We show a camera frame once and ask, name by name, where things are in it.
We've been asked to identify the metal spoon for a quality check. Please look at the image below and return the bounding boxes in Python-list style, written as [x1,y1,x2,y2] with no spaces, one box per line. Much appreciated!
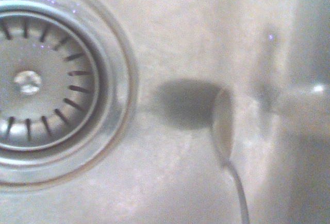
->
[210,89,251,224]

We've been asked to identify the stainless steel double sink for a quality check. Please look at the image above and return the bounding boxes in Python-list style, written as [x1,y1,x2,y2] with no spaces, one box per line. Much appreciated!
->
[0,0,330,224]

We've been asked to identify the metal sink drain strainer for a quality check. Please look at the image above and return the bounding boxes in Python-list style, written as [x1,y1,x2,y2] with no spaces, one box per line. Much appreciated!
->
[0,0,139,193]

